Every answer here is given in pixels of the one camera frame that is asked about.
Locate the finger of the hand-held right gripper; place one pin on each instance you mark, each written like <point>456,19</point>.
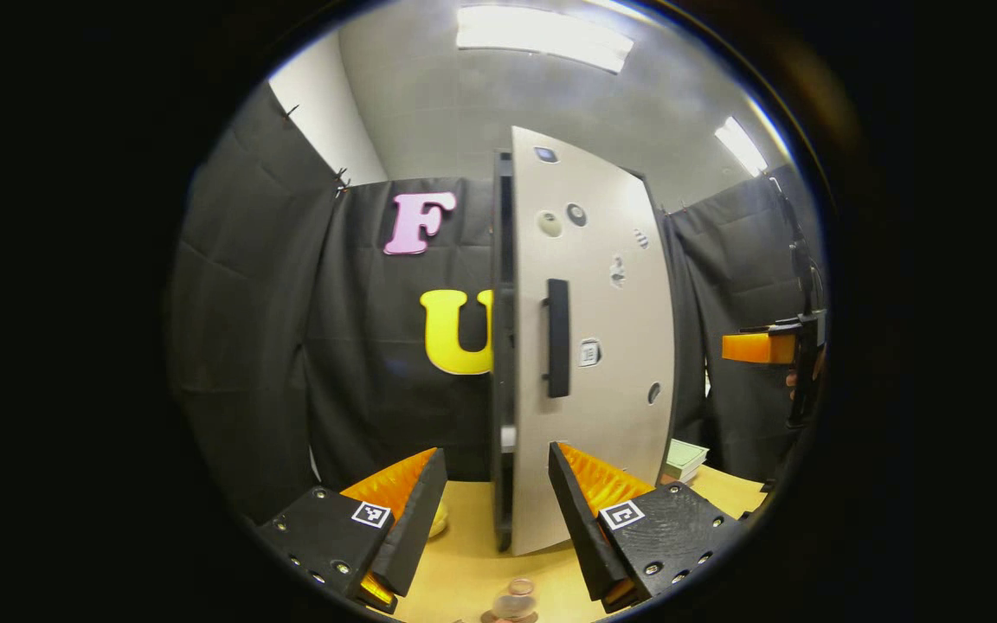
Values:
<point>758,348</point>

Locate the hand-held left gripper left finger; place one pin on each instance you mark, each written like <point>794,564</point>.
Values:
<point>412,536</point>

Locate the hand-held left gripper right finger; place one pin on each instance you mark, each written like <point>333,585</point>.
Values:
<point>581,528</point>

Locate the clear pink bottle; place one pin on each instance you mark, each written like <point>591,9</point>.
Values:
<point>514,599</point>

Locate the round brown coaster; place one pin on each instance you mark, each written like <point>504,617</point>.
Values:
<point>488,617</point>

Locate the pale yellow round object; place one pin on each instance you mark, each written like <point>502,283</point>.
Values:
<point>439,519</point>

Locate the pale green book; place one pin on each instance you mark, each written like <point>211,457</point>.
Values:
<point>687,457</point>

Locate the small ceiling light panel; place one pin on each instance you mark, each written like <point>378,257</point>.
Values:
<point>741,145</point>

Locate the black backdrop cloth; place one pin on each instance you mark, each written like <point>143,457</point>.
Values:
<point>247,346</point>

